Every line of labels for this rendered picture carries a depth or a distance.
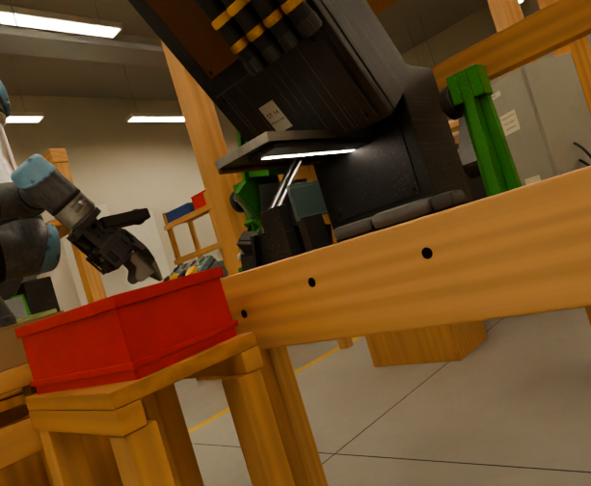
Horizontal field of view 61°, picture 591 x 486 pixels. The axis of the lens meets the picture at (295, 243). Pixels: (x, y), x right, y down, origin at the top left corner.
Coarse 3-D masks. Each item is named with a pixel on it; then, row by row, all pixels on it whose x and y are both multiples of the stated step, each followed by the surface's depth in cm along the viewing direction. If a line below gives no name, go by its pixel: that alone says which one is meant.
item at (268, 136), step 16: (368, 128) 115; (256, 144) 93; (272, 144) 94; (288, 144) 96; (304, 144) 99; (320, 144) 103; (336, 144) 107; (352, 144) 112; (224, 160) 100; (240, 160) 100; (256, 160) 99; (272, 160) 109; (288, 160) 115; (304, 160) 121; (320, 160) 124
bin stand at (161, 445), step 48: (240, 336) 83; (144, 384) 69; (240, 384) 81; (48, 432) 85; (96, 432) 70; (144, 432) 68; (240, 432) 83; (144, 480) 66; (192, 480) 101; (288, 480) 83
